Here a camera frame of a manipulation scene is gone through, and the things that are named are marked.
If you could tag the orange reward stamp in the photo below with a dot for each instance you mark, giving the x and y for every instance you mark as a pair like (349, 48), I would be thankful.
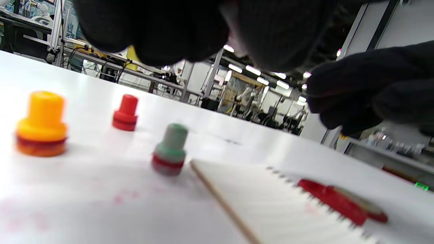
(42, 128)

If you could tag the red ink pad lid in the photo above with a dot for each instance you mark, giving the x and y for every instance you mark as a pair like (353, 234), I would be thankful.
(342, 206)

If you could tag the green reward stamp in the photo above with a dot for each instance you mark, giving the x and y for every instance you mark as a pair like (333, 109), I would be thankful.
(171, 149)

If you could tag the white lined spiral notebook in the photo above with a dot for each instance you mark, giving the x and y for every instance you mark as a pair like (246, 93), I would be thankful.
(271, 203)

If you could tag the red reward stamp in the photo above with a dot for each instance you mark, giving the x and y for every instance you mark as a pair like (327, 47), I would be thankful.
(125, 115)

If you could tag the person's right hand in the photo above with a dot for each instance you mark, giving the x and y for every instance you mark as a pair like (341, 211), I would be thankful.
(379, 91)

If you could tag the red lid with yellow label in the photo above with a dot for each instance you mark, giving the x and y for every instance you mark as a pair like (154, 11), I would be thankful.
(379, 216)

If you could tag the person's left hand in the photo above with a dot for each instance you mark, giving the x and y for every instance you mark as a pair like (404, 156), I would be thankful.
(169, 27)

